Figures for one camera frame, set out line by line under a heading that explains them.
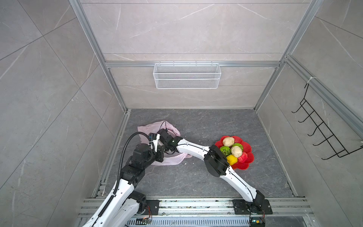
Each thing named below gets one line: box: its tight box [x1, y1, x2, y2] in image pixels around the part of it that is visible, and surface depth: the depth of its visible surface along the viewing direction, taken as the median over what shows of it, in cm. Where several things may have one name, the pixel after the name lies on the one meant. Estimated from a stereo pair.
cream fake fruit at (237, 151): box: [231, 145, 243, 158], surface depth 85 cm
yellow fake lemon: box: [225, 154, 238, 166], surface depth 87 cm
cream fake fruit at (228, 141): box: [222, 136, 235, 148], surface depth 95 cm
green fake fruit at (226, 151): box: [219, 145, 232, 157], surface depth 90 cm
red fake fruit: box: [237, 151, 249, 163], surface depth 88 cm
